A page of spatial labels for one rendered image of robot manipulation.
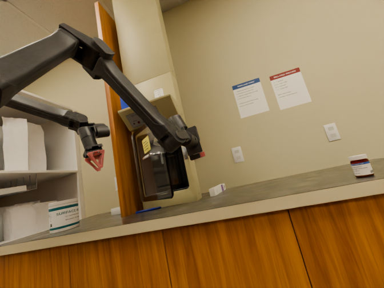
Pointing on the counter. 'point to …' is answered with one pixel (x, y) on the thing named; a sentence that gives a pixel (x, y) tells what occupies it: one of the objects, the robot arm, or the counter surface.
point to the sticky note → (146, 144)
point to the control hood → (163, 102)
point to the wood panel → (119, 126)
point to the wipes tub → (63, 215)
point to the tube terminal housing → (146, 87)
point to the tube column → (142, 39)
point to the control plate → (134, 120)
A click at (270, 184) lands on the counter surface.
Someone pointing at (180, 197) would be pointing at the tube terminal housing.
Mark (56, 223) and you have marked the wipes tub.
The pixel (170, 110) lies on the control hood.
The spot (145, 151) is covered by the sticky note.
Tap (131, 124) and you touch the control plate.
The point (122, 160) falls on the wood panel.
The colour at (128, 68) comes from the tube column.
